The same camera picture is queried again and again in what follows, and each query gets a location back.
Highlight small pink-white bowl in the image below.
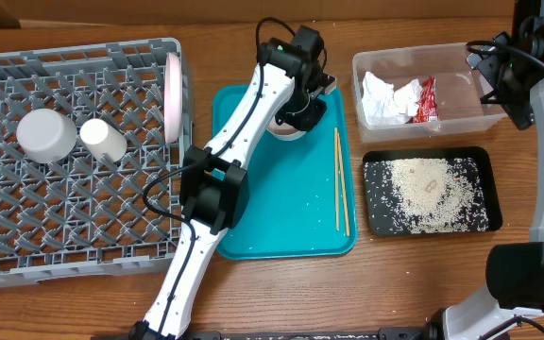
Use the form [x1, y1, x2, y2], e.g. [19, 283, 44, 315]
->
[267, 120, 305, 141]

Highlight pile of rice scraps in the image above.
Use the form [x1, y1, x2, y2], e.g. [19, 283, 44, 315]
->
[364, 158, 489, 236]

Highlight stainless steel bowl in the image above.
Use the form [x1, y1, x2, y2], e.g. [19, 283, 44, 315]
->
[15, 109, 77, 163]

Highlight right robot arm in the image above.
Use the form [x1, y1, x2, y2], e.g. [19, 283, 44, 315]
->
[420, 0, 544, 340]

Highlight cardboard wall panel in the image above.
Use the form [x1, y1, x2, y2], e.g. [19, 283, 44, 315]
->
[0, 0, 515, 27]

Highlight wooden chopstick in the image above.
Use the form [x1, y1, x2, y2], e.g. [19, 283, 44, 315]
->
[335, 130, 350, 237]
[333, 127, 340, 231]

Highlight black plastic tray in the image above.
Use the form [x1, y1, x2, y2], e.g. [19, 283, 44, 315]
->
[362, 145, 503, 238]

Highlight white napkin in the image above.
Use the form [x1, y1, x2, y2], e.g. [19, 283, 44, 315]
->
[362, 72, 423, 127]

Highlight teal plastic serving tray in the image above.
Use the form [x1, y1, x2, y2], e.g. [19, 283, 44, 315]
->
[217, 90, 358, 261]

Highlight grey plastic dishwasher rack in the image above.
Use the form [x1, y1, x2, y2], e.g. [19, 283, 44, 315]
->
[0, 38, 194, 288]

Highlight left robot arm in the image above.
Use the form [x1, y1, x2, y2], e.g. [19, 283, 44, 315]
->
[128, 25, 336, 339]

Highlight red snack wrapper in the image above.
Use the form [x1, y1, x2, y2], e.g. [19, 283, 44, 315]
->
[412, 76, 438, 123]

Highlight large white plate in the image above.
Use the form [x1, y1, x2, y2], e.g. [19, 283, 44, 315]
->
[163, 53, 182, 144]

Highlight white cup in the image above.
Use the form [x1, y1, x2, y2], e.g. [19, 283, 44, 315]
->
[79, 118, 128, 162]

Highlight clear plastic waste bin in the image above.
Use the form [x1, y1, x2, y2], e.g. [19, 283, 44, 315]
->
[352, 42, 507, 143]

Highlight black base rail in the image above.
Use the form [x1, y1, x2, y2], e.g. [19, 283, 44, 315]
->
[91, 325, 443, 340]

